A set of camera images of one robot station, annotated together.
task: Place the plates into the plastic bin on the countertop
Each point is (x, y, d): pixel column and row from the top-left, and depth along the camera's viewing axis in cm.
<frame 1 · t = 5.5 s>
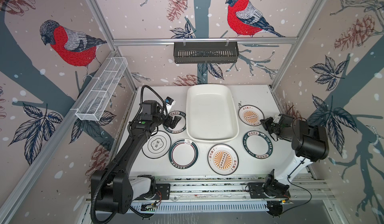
left hand: (172, 112, 81), fingers open
right hand: (261, 121, 99), fingers closed
white plastic bin: (211, 114, 106), on the table
white plate black flower outline: (157, 146, 92), on the table
green red rim plate: (183, 154, 88), on the table
large orange sunburst plate: (223, 159, 85), on the table
small orange sunburst plate: (251, 115, 106), on the table
green rim plate right: (257, 144, 90), on the table

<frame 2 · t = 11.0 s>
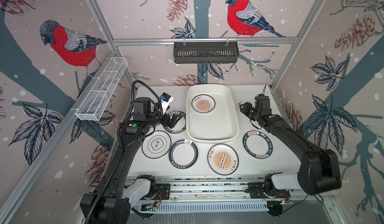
left hand: (173, 110, 72), fingers open
right hand: (242, 108, 87), fingers open
small orange sunburst plate: (203, 103, 112), on the table
the other named things where they were.

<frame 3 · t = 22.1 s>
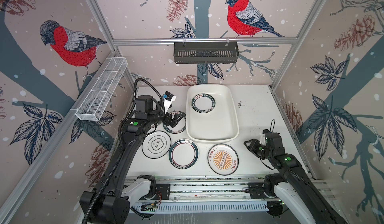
left hand: (175, 109, 72), fingers open
right hand: (244, 145, 81), fingers open
green rim plate right: (203, 103, 112), on the table
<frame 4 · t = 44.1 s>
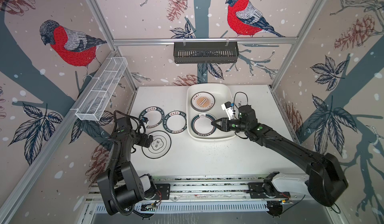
left hand: (141, 137, 85), fingers open
right hand: (211, 125, 77), fingers open
green red rim plate: (201, 125, 105), on the table
large orange sunburst plate: (202, 101, 112), point 2 cm above the table
green rim plate far left: (154, 114, 107), on the table
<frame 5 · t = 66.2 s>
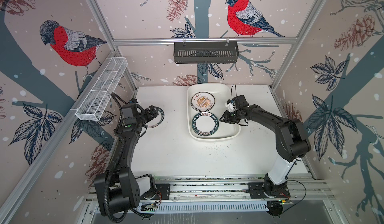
left hand: (151, 110, 83), fingers open
right hand: (221, 120, 93), fingers open
green rim plate beside bin: (205, 124, 100), on the table
